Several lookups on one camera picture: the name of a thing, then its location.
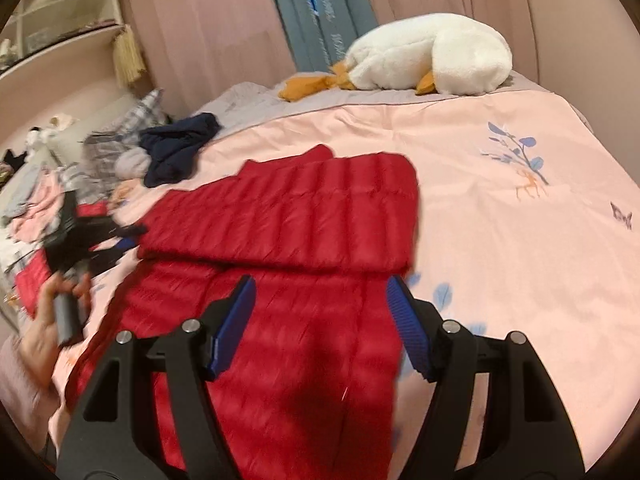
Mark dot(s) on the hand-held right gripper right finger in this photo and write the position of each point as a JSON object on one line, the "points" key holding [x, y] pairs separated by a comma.
{"points": [[407, 325]]}

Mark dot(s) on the light grey garment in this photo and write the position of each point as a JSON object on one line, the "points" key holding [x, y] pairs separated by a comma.
{"points": [[131, 162]]}

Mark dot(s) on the pink printed duvet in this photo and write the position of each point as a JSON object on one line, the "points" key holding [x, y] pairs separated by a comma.
{"points": [[500, 260]]}

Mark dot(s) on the beige tassel fringe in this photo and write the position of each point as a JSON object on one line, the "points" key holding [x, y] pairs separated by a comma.
{"points": [[127, 57]]}

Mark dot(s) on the plaid cloth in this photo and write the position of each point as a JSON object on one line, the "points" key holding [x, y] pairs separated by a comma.
{"points": [[102, 155]]}

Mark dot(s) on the beige headboard cushion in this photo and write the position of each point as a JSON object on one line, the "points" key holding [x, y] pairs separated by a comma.
{"points": [[80, 132]]}

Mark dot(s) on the blue-grey curtain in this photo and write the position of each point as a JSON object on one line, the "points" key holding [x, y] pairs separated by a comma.
{"points": [[320, 10]]}

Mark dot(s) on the cream wall shelf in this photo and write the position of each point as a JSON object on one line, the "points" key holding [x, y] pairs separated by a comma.
{"points": [[60, 45]]}

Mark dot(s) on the pink-red down jacket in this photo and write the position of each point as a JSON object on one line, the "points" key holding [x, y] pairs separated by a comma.
{"points": [[32, 285]]}

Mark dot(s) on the person's left forearm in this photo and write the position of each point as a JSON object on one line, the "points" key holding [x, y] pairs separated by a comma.
{"points": [[17, 370]]}

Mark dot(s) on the plaid pillow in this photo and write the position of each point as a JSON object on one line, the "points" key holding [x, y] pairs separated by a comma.
{"points": [[145, 110]]}

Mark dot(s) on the grey bed sheet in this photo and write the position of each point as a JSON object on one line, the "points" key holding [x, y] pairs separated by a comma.
{"points": [[240, 105]]}

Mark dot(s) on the white goose plush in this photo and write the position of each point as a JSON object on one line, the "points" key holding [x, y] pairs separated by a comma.
{"points": [[450, 55]]}

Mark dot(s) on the small plush toys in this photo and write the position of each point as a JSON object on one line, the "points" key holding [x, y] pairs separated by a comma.
{"points": [[42, 135]]}

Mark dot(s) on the orange printed cloth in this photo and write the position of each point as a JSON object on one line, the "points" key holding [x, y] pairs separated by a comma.
{"points": [[122, 192]]}

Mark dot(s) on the pink garment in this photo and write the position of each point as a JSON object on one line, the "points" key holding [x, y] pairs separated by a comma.
{"points": [[40, 205]]}

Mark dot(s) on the navy garment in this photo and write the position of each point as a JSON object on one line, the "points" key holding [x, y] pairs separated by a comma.
{"points": [[170, 150]]}

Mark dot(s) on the dark red down jacket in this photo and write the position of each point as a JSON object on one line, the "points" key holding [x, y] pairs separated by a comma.
{"points": [[300, 210]]}

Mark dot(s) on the person's left hand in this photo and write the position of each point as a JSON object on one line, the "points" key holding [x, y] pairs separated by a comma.
{"points": [[42, 330]]}

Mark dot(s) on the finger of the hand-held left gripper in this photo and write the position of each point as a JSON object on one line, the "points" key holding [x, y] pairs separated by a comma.
{"points": [[120, 247], [125, 230]]}

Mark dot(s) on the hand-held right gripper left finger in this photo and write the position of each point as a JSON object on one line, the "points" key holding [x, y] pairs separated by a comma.
{"points": [[235, 320]]}

